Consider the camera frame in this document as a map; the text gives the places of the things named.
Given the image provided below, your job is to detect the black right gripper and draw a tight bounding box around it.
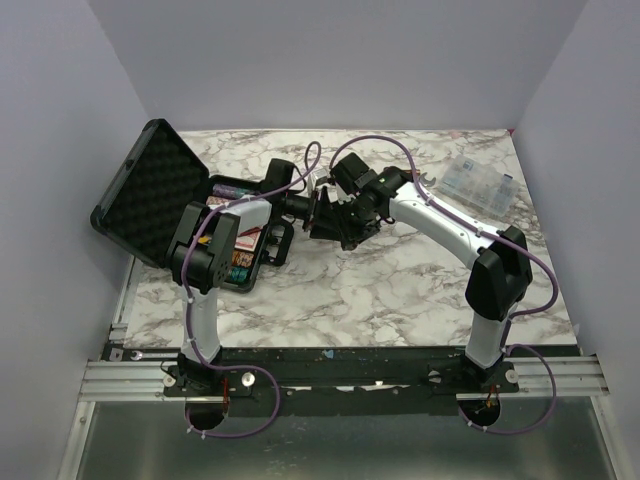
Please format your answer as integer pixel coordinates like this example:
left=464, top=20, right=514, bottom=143
left=328, top=194, right=380, bottom=250

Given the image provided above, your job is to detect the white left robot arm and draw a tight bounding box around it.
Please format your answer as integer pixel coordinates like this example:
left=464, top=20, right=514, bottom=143
left=165, top=159, right=309, bottom=395

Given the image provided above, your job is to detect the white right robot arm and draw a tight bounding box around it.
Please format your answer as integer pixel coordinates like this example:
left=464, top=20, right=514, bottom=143
left=330, top=154, right=532, bottom=392

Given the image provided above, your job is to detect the black poker set case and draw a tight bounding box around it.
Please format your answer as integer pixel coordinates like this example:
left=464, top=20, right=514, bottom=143
left=90, top=119, right=283, bottom=293

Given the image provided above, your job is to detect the silver open-end wrench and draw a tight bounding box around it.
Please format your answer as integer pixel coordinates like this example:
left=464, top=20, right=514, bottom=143
left=417, top=173, right=437, bottom=191

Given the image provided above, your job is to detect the red playing card deck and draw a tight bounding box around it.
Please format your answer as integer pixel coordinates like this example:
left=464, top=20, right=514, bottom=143
left=235, top=228, right=262, bottom=252

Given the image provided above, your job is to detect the orange chip row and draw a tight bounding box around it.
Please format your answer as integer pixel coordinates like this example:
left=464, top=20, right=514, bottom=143
left=232, top=250, right=254, bottom=268

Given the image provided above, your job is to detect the brown bottom chip row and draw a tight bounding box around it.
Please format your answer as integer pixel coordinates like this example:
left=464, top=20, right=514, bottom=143
left=226, top=267, right=250, bottom=285

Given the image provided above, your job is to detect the clear plastic screw organizer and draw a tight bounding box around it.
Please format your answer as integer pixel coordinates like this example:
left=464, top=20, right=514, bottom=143
left=438, top=155, right=520, bottom=217

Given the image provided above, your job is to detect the purple and green chip row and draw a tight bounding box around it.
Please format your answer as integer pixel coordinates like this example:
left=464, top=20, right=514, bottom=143
left=211, top=184, right=253, bottom=199

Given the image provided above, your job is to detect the brown and blue chip row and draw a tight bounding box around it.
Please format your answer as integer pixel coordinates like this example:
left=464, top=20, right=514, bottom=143
left=206, top=196, right=231, bottom=208

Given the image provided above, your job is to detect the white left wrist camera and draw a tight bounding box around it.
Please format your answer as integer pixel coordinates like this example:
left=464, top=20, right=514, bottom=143
left=307, top=167, right=330, bottom=191

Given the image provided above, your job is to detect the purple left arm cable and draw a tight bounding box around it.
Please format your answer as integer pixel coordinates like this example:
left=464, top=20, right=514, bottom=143
left=180, top=140, right=322, bottom=440

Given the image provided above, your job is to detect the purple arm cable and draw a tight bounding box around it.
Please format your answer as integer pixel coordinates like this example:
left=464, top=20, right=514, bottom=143
left=329, top=134, right=560, bottom=436
left=180, top=140, right=322, bottom=440

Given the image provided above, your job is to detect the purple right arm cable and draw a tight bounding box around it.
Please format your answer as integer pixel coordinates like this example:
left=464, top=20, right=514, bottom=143
left=329, top=134, right=560, bottom=436

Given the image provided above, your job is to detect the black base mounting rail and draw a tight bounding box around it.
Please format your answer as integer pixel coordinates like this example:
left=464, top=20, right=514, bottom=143
left=163, top=347, right=519, bottom=417

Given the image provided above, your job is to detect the aluminium frame rail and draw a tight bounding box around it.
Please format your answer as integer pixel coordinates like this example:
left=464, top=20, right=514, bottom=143
left=78, top=360, right=176, bottom=402

